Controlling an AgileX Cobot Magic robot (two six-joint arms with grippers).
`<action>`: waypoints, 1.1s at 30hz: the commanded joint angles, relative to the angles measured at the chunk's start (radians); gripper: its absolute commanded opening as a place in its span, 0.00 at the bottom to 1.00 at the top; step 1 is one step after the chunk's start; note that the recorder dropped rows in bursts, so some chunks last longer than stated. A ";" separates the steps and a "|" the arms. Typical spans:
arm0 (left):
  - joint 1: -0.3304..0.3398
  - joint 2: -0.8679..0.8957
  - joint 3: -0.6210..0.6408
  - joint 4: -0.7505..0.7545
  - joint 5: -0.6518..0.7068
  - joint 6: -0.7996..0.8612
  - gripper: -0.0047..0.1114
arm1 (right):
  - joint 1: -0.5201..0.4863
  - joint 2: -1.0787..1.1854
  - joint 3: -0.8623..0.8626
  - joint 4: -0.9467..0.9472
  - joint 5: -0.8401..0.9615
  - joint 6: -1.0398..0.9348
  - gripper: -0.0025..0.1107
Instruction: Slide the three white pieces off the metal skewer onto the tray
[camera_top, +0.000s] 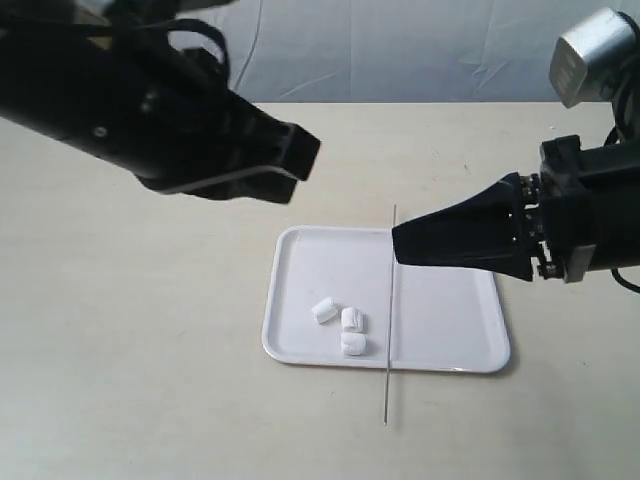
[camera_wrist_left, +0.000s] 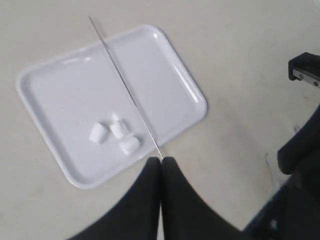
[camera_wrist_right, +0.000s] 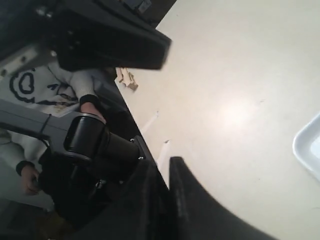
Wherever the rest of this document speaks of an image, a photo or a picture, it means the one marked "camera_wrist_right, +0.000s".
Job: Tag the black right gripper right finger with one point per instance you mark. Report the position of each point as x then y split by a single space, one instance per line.
198 216

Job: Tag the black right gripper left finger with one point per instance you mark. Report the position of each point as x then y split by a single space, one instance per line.
107 35

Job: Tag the person in white sweater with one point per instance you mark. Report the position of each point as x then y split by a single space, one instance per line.
53 91

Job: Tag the white rectangular plastic tray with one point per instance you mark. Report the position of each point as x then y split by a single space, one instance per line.
306 147

